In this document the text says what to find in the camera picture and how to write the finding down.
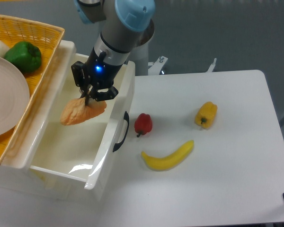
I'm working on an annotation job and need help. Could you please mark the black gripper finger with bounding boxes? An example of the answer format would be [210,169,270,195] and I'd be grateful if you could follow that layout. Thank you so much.
[80,83,91,105]
[91,86,119,102]

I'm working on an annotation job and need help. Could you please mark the green bell pepper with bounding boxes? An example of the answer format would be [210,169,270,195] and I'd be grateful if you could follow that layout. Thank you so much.
[3,41,42,73]

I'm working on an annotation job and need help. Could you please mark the orange triangle bread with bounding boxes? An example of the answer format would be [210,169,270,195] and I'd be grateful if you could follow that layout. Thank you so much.
[60,98,107,126]

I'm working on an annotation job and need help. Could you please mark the yellow banana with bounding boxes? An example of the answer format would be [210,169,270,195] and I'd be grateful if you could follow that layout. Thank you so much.
[141,140,195,171]

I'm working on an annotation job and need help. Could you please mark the yellow bell pepper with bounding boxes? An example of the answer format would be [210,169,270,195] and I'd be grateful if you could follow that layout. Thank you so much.
[195,102,218,129]

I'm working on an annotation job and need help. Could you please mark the yellow woven basket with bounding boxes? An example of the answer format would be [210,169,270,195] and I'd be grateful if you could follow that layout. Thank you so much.
[0,15,65,164]

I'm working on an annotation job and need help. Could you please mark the beige ribbed plate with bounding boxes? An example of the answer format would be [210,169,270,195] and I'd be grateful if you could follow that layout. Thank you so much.
[0,58,30,135]

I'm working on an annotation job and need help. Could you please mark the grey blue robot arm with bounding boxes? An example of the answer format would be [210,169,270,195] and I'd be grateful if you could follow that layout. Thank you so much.
[71,0,155,105]

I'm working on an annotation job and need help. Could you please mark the white metal bracket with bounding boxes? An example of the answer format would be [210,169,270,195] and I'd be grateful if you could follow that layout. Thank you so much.
[206,58,217,73]

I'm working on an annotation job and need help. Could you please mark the open upper white drawer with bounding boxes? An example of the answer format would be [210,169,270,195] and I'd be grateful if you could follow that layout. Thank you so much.
[31,61,135,191]

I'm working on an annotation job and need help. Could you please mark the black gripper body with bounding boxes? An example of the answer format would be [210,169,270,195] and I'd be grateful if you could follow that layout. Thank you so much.
[71,50,122,91]

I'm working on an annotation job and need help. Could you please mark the red bell pepper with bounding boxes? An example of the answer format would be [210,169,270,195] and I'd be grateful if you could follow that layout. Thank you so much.
[134,113,152,137]

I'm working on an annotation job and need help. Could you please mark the black drawer handle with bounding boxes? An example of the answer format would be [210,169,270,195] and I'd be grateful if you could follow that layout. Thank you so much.
[113,111,130,152]

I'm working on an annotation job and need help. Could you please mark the white drawer cabinet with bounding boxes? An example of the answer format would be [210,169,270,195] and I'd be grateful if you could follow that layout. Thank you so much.
[0,41,135,201]

